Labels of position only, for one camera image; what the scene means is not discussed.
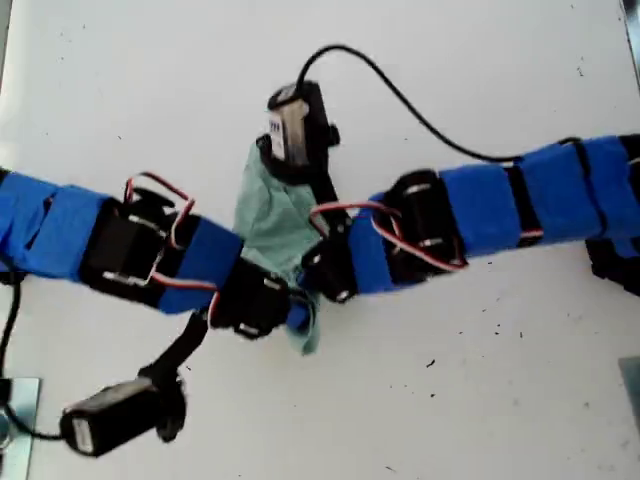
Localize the green t-shirt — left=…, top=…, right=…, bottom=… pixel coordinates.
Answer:
left=232, top=137, right=326, bottom=357

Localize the black camera stalk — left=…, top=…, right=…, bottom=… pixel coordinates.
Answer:
left=137, top=312, right=210, bottom=389
left=309, top=169, right=354, bottom=241

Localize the black camera box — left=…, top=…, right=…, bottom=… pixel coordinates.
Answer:
left=58, top=367, right=189, bottom=459
left=257, top=79, right=342, bottom=181

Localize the black camera cable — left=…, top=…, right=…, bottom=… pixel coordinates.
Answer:
left=0, top=279, right=66, bottom=444
left=297, top=44, right=521, bottom=164

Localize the steel post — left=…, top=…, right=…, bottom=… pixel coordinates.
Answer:
left=0, top=407, right=15, bottom=449

